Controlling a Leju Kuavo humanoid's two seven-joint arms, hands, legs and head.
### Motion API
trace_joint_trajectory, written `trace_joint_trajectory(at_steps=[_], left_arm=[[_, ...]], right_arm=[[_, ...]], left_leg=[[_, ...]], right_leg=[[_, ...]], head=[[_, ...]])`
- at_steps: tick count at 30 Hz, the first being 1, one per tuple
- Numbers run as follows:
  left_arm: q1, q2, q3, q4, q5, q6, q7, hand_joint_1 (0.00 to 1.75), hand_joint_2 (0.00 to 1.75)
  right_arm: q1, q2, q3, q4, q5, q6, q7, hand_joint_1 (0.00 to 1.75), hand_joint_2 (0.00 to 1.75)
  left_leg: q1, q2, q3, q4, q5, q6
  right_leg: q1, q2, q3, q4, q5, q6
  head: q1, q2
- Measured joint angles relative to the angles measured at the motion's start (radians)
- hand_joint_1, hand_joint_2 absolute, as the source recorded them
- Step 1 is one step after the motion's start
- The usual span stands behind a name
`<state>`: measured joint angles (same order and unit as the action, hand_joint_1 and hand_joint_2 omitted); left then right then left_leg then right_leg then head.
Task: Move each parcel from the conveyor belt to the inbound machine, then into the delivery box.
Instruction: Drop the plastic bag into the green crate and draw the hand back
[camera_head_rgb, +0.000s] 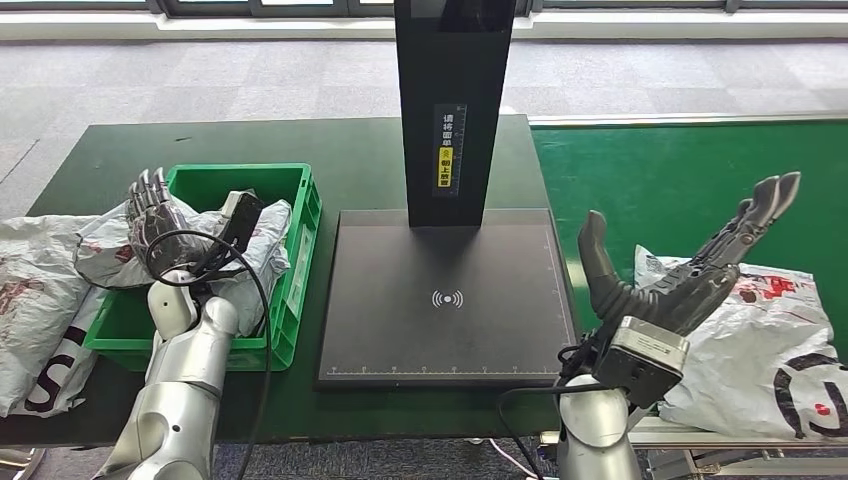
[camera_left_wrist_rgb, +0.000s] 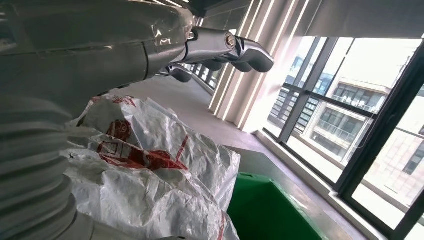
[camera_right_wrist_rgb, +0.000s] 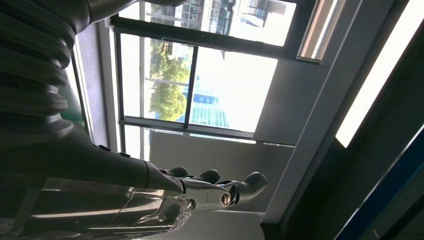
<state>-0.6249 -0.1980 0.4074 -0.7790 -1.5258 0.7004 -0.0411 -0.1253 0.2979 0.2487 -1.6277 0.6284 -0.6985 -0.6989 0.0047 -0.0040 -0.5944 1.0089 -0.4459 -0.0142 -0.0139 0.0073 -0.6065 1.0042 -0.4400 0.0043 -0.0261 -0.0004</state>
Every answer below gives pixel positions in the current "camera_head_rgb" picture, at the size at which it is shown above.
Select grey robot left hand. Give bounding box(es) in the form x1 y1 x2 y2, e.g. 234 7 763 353
125 167 213 280

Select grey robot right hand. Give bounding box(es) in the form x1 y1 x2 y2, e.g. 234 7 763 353
577 170 803 339

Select grey parcel bag red lines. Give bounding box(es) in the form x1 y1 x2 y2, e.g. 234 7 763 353
72 195 294 293

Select large grey parcel black print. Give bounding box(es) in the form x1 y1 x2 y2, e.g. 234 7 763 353
632 245 848 442

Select small grey parcel bag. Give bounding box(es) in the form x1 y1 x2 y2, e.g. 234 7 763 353
218 261 293 338

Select green conveyor belt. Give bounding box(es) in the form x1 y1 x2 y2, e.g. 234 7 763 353
531 120 848 417

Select grey parcel bag red print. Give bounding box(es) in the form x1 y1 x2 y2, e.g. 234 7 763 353
0 215 101 417

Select black inbound scanner machine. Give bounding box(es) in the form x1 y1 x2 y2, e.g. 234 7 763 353
316 0 584 391

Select green plastic crate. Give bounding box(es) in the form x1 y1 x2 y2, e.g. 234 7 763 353
84 163 324 372

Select white window sill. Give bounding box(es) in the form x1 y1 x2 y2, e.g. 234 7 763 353
0 9 848 44

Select dark green table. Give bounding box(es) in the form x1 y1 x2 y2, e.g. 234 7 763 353
0 115 584 446

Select curved grey metal base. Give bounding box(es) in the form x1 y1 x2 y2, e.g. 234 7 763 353
0 445 48 480

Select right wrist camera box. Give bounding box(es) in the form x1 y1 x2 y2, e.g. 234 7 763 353
591 315 692 409

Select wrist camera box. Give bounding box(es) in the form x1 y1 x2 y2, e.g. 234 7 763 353
591 315 692 409
218 190 266 253

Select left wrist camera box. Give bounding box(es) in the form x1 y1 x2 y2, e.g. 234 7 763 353
218 190 266 253

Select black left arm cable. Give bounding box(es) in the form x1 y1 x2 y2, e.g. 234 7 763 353
144 228 274 480

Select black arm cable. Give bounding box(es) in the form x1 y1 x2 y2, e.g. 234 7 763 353
496 344 601 480
144 228 274 480

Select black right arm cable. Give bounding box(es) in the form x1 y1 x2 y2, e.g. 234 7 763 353
496 344 601 480

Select white cable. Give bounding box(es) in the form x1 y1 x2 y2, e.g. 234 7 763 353
488 438 551 480

